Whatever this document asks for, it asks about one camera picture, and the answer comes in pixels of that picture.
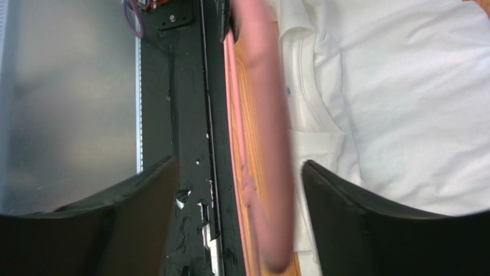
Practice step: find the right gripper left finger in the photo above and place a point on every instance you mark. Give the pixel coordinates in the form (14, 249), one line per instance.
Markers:
(120, 230)

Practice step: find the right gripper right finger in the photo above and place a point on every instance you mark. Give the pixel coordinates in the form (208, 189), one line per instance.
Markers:
(360, 233)

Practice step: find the pink wire hanger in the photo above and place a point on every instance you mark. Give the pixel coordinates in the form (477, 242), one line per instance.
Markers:
(271, 224)

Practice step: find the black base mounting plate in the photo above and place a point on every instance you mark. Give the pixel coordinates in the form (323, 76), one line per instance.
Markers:
(183, 113)

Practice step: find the white floral print t-shirt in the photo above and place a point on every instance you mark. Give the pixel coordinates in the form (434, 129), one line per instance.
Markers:
(392, 96)

